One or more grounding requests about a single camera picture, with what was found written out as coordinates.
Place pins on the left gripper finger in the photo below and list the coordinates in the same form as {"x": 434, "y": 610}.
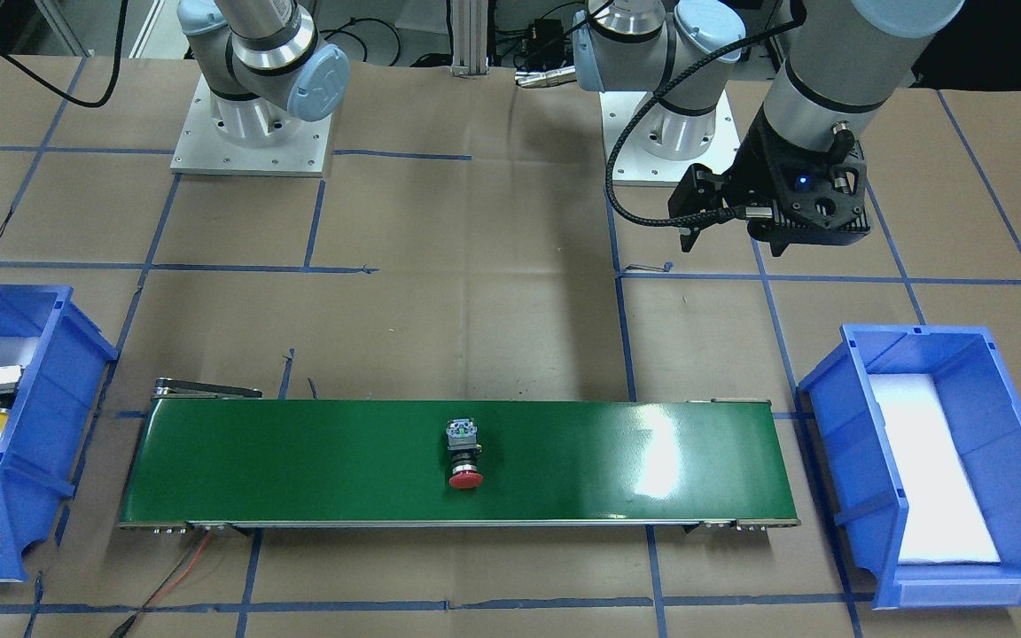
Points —
{"x": 696, "y": 204}

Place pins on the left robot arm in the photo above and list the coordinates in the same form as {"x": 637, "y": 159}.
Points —
{"x": 846, "y": 60}

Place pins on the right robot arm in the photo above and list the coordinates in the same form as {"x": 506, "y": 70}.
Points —
{"x": 265, "y": 51}

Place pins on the green conveyor belt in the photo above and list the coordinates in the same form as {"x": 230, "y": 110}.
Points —
{"x": 268, "y": 463}

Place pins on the red push button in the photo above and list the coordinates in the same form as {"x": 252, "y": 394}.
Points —
{"x": 463, "y": 453}

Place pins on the blue bin robot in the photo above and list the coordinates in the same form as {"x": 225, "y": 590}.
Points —
{"x": 52, "y": 357}
{"x": 984, "y": 414}

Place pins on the yellow push button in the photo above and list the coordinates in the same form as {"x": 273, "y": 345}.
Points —
{"x": 10, "y": 379}

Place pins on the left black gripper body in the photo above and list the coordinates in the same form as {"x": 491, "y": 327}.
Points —
{"x": 757, "y": 166}

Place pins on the aluminium frame post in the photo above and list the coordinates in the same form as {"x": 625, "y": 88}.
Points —
{"x": 469, "y": 34}

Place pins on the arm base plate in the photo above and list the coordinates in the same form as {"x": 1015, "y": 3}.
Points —
{"x": 223, "y": 137}
{"x": 665, "y": 144}

